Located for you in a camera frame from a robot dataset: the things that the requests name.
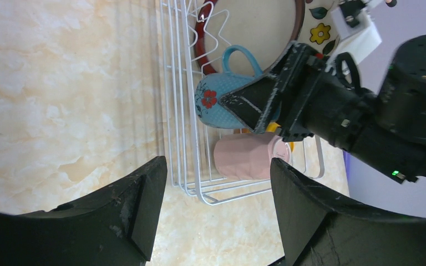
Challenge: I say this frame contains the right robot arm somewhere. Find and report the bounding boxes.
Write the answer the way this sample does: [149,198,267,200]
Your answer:
[219,35,426,183]

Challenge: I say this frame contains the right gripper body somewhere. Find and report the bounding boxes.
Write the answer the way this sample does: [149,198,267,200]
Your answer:
[288,35,426,182]

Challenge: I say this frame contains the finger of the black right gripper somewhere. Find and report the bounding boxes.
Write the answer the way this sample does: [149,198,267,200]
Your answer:
[219,42,311,134]

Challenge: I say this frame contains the pink mug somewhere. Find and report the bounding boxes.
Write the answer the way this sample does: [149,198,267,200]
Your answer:
[214,132,293,180]

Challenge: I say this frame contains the white wire dish rack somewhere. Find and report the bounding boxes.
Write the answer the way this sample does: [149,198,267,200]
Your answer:
[158,0,326,206]

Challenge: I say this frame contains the square floral plate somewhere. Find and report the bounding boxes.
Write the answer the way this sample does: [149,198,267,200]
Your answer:
[297,0,340,57]

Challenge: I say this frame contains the blue grey mug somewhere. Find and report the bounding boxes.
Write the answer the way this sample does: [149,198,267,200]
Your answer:
[194,45,275,130]

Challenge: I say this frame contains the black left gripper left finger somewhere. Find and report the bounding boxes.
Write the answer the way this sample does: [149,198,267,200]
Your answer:
[0,156,168,265]

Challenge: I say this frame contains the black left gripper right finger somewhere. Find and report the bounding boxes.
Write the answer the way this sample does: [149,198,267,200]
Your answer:
[270,158,426,265]

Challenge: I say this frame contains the dark brown round saucer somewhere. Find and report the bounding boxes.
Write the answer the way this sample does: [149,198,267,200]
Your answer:
[192,1,305,74]

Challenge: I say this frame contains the yellow ribbed bowl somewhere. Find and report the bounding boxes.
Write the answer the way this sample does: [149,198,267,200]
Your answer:
[234,122,295,152]

